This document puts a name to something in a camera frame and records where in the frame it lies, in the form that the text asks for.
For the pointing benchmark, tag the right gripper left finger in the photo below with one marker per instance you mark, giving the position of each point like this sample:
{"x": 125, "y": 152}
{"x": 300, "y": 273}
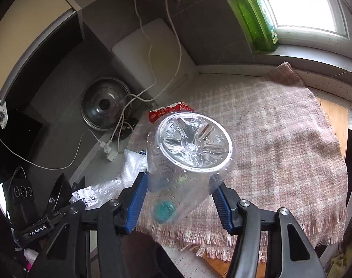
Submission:
{"x": 67, "y": 254}

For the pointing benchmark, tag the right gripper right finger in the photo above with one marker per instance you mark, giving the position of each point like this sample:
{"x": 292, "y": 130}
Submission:
{"x": 290, "y": 253}

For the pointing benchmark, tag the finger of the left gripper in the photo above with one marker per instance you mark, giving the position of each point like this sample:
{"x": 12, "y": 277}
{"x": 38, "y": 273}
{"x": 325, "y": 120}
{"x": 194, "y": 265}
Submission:
{"x": 78, "y": 185}

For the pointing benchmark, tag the clear plastic bottle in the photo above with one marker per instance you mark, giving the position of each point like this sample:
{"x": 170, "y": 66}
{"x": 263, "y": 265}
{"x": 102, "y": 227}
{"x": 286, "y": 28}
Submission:
{"x": 189, "y": 155}

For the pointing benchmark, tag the white power plug adapter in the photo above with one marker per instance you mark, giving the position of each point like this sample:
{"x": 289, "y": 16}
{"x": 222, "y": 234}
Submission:
{"x": 110, "y": 149}

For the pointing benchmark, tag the black dish with crumbs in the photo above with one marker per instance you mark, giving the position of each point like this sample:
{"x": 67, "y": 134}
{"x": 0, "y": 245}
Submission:
{"x": 127, "y": 129}

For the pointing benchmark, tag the steel pot lid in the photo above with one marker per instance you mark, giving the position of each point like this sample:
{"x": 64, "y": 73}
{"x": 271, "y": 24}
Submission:
{"x": 102, "y": 103}

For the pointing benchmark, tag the pink checkered cloth mat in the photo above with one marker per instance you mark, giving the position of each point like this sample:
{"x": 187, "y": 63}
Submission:
{"x": 287, "y": 154}

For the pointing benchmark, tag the white clip on cabinet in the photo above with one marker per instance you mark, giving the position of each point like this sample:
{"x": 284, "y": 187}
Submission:
{"x": 3, "y": 114}

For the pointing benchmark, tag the red snack carton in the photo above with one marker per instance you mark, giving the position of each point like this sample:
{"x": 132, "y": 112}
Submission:
{"x": 155, "y": 114}

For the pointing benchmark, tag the white cutting board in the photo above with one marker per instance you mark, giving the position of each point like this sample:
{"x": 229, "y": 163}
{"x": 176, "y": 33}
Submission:
{"x": 155, "y": 59}

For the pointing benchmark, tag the green dish soap bottle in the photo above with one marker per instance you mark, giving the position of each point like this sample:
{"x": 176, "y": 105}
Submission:
{"x": 261, "y": 29}

